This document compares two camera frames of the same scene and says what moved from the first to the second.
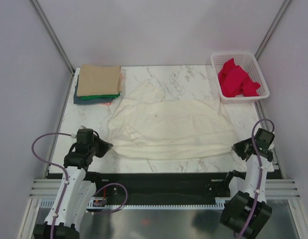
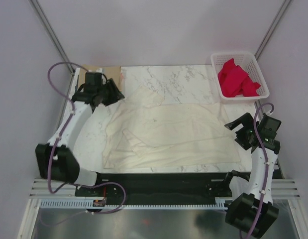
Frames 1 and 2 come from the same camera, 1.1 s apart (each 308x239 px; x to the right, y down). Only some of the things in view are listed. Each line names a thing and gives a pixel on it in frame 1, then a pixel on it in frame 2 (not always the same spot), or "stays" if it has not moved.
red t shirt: x=234 y=80 stays
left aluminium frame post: x=53 y=36 stays
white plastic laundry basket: x=250 y=64 stays
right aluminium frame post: x=272 y=26 stays
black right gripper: x=237 y=146 -> x=246 y=121
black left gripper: x=105 y=146 -> x=115 y=95
